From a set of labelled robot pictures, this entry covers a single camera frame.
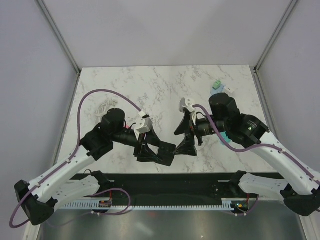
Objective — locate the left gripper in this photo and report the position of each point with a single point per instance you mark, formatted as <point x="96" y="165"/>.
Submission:
<point x="142" y="150"/>

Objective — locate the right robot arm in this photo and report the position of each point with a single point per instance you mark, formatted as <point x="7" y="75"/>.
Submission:
<point x="299" y="187"/>

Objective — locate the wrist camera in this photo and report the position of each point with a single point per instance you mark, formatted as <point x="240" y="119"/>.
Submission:
<point x="186" y="104"/>
<point x="143" y="125"/>

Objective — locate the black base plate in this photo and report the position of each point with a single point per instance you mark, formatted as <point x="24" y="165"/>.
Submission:
<point x="171" y="188"/>

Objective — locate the white cube adapter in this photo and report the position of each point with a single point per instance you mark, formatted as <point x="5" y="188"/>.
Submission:
<point x="229" y="90"/>

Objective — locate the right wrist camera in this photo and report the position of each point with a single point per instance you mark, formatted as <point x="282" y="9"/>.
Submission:
<point x="186" y="104"/>

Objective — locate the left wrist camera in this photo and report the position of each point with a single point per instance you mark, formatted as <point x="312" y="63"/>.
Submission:
<point x="143" y="125"/>

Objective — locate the blue round power strip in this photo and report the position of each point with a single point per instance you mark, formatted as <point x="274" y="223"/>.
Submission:
<point x="220" y="89"/>

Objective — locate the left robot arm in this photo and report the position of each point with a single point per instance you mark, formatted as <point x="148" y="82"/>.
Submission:
<point x="41" y="197"/>

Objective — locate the left aluminium frame post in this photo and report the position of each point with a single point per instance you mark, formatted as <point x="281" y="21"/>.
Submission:
<point x="58" y="35"/>

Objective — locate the right aluminium frame post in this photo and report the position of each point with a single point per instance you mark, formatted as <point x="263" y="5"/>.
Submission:
<point x="276" y="33"/>

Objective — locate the aluminium frame post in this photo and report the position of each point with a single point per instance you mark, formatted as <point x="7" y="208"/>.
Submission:
<point x="58" y="35"/>
<point x="276" y="33"/>

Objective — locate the teal triangular power strip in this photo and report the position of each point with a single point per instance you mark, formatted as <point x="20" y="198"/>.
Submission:
<point x="225" y="138"/>

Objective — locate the green plug adapter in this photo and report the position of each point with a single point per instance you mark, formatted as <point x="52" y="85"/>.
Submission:
<point x="216" y="84"/>

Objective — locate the white cable duct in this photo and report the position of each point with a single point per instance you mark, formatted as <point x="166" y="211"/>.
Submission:
<point x="103" y="204"/>

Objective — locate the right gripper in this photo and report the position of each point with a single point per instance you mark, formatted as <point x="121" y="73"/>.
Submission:
<point x="187" y="146"/>

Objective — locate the black cube socket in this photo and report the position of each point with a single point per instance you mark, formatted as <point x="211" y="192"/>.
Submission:
<point x="165" y="153"/>

